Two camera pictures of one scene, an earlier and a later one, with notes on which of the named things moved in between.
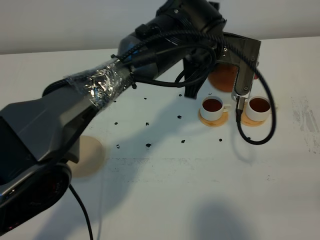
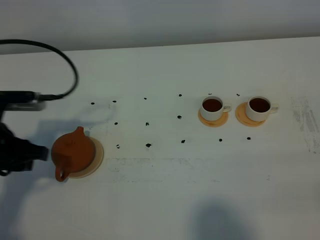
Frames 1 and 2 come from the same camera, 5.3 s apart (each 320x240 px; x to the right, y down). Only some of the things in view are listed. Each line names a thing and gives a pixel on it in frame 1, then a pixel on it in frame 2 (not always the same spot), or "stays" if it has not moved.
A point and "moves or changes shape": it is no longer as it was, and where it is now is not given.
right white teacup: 258,108 stays
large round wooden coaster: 91,157 stays
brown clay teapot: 222,76 moves or changes shape
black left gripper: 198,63 to 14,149
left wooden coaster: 214,123 stays
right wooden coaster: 248,121 stays
